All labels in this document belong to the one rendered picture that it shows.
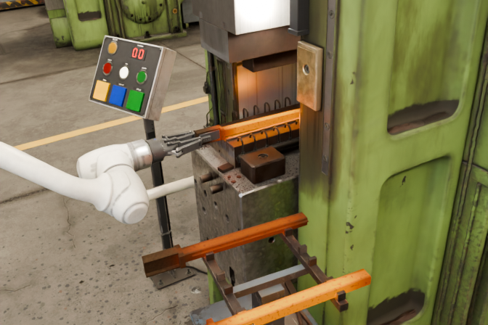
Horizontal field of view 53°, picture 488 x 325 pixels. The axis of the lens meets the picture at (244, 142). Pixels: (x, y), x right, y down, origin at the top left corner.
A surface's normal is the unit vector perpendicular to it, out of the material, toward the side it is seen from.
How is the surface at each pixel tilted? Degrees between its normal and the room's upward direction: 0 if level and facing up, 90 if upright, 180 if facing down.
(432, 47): 89
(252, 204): 90
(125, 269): 0
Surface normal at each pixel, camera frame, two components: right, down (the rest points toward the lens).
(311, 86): -0.88, 0.26
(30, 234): -0.04, -0.88
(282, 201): 0.48, 0.39
